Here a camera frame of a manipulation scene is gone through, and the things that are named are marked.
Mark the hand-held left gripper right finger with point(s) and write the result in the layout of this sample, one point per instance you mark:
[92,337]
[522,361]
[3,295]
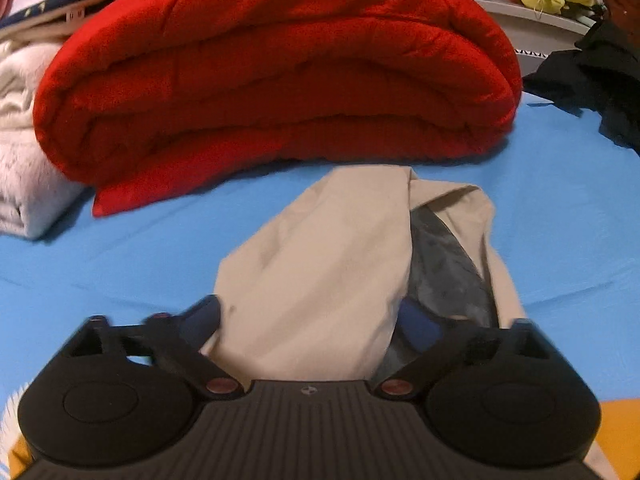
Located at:
[417,327]

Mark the white fuzzy folded quilt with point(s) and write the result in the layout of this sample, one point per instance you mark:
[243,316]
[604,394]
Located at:
[30,185]

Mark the white window sill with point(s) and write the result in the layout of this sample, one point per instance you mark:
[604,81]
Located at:
[540,35]

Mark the red folded blanket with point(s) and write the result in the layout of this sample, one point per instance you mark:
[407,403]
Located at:
[280,75]

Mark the blue patterned bed sheet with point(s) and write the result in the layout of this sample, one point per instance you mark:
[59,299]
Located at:
[550,210]

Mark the cream folded quilt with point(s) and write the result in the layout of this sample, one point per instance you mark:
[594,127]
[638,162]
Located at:
[17,72]

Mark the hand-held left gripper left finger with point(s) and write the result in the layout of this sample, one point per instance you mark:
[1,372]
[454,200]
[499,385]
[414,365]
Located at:
[200,321]

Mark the black clothes pile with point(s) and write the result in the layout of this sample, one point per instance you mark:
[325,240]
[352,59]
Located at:
[600,85]

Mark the navy patterned cloth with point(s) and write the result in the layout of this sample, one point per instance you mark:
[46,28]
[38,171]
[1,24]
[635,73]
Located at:
[55,10]

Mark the beige and yellow hooded jacket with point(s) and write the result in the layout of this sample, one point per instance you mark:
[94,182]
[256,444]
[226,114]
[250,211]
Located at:
[320,270]

